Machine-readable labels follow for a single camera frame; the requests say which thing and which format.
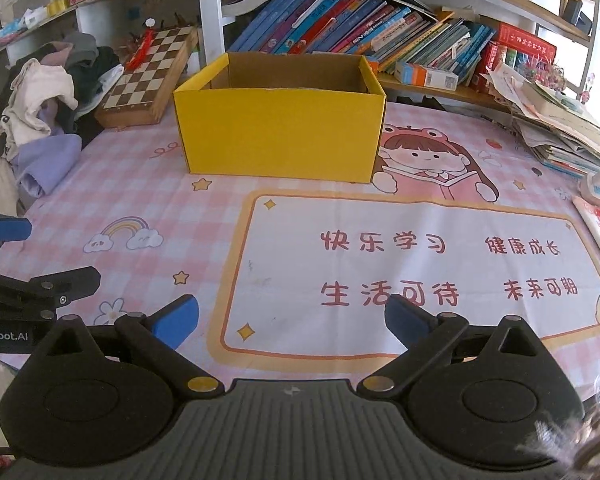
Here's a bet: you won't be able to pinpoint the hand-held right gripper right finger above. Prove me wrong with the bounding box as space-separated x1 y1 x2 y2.
356 294 555 398

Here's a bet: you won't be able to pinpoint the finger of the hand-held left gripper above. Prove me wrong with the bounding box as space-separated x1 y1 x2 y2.
0 216 32 247
0 266 102 322

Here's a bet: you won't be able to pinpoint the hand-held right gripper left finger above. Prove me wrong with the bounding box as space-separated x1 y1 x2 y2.
44 294 226 401

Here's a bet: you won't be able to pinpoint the yellow cardboard box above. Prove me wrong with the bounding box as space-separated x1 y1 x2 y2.
173 51 387 183

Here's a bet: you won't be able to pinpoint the pink cartoon desktop mat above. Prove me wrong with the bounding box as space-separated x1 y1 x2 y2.
0 95 600 401

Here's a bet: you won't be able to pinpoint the pile of clothes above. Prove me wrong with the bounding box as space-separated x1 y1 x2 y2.
0 31 126 216

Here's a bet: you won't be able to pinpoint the wooden chessboard box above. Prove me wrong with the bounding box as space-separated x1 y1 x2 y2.
95 25 199 129

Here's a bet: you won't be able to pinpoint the fluffy grey cuff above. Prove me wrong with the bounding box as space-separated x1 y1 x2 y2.
515 375 600 480

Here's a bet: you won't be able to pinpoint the red booklet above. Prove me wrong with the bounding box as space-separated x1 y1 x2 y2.
572 195 600 281

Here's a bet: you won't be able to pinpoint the stack of papers and books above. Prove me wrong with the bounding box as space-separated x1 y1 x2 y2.
487 62 600 178

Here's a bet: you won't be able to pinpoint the orange white carton with barcode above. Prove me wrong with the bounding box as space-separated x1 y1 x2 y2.
394 61 460 91

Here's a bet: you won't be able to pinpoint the colourful small figurines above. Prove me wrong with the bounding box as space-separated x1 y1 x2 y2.
517 55 568 88

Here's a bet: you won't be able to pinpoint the white wooden bookshelf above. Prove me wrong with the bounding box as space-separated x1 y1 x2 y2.
0 0 600 111

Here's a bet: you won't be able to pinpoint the red dictionary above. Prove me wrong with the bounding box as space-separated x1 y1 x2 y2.
495 22 558 61

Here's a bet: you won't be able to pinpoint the row of books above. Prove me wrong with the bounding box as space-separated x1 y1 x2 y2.
228 0 498 86

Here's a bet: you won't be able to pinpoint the thick dark-covered book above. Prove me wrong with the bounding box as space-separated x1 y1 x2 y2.
221 0 281 20

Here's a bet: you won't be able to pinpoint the black box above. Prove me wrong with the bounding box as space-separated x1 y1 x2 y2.
562 0 593 36

